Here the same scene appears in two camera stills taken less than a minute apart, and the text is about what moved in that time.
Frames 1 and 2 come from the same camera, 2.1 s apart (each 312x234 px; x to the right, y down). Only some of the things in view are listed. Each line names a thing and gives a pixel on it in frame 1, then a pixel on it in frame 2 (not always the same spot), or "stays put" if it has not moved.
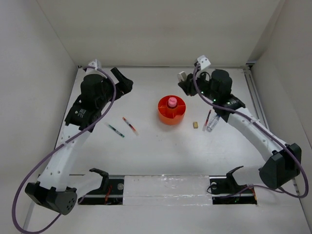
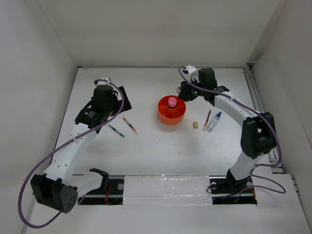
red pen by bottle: (206, 120) stays put
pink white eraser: (182, 76) -> (177, 90)
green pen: (116, 130) stays put
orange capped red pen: (131, 126) stays put
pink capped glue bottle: (172, 102) stays put
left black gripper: (125, 85) -> (118, 104)
